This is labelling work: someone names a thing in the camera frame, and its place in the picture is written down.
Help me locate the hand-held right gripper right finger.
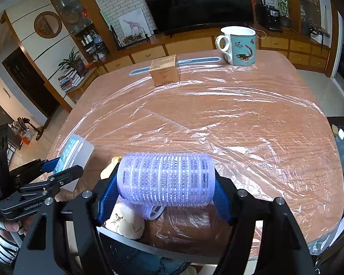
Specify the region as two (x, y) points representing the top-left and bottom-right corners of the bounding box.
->
(214, 172), (316, 275)

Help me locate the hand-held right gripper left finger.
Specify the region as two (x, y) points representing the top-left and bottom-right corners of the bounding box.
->
(13, 163), (122, 275)

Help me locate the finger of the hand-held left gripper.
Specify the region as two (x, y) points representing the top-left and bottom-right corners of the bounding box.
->
(19, 165), (84, 195)
(9, 157), (62, 184)

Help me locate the blue white plastic packet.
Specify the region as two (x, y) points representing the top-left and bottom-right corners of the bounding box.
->
(53, 134), (95, 192)

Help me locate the purple hair roller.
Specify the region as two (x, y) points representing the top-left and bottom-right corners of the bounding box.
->
(117, 152), (216, 221)

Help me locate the person's striped sleeve left forearm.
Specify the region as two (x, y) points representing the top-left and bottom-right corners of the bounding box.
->
(0, 226), (20, 264)

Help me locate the person's left hand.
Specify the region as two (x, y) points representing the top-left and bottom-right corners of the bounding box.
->
(0, 219), (28, 236)

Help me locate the pale yellow rounded object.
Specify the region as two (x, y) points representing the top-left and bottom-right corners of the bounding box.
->
(100, 157), (121, 179)

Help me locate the cream crumpled object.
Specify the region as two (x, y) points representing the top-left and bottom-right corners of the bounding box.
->
(105, 203), (146, 240)

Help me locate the black floor stand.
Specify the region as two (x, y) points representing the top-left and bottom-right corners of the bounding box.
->
(17, 116), (43, 141)

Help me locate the person's denim trousers leg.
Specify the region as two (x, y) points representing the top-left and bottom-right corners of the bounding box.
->
(109, 242), (218, 275)

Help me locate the clear plastic table cover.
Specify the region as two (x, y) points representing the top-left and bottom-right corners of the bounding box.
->
(47, 54), (340, 253)

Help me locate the dark wooden door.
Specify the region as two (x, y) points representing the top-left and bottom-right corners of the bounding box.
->
(1, 46), (61, 129)

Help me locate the stack of books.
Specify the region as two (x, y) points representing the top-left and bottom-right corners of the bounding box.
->
(57, 67), (85, 92)

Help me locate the small wooden side table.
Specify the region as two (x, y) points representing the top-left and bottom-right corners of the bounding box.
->
(66, 67), (99, 104)

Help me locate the potted orchid plant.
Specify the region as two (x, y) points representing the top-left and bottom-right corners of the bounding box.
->
(59, 46), (89, 76)

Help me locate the small brown cardboard box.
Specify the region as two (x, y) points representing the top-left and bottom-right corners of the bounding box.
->
(149, 55), (180, 87)

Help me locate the light blue long plastic strip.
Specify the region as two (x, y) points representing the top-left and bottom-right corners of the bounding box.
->
(129, 57), (220, 76)

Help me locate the white teal printed mug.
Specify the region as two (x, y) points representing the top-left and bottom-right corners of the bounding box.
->
(216, 26), (259, 66)

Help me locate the giraffe picture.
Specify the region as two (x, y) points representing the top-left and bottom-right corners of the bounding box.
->
(118, 8), (150, 36)

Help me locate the black coffee machine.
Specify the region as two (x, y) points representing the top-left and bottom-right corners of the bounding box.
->
(254, 0), (283, 32)

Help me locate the small green potted plant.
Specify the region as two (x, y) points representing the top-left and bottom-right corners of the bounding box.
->
(277, 0), (292, 29)

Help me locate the black flat television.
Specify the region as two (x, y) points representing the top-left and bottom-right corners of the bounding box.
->
(139, 0), (254, 36)

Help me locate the round framed wall picture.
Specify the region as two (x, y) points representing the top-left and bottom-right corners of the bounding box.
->
(34, 11), (63, 38)

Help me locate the wooden wall cabinet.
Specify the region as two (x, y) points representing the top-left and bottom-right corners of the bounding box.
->
(46, 0), (341, 78)

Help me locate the red flower glass frame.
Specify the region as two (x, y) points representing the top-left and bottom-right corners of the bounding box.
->
(119, 33), (150, 48)

